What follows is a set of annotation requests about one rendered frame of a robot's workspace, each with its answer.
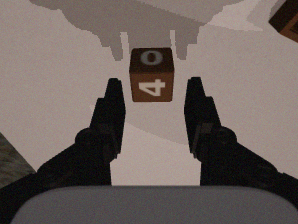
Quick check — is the brown wooden cube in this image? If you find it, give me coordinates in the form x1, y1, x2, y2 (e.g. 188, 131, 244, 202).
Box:
292, 21, 298, 32
129, 48, 175, 102

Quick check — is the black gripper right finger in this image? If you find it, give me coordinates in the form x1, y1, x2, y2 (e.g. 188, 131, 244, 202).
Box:
184, 77, 298, 210

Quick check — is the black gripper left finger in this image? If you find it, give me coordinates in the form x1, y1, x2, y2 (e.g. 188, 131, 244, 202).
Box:
0, 78, 126, 224

